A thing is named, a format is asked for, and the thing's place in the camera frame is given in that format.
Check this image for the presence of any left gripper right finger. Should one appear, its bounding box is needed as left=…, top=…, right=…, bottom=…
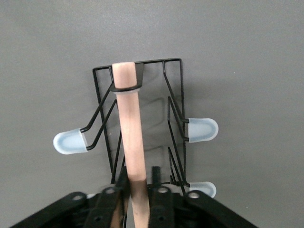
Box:
left=146, top=166, right=189, bottom=228

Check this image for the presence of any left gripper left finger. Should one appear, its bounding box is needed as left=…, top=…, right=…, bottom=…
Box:
left=86, top=166, right=131, bottom=228

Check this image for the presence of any black wire cup holder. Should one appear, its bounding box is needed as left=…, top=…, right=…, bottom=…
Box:
left=52, top=57, right=219, bottom=228

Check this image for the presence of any dark grey table mat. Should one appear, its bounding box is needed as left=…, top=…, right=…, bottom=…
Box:
left=0, top=0, right=304, bottom=228

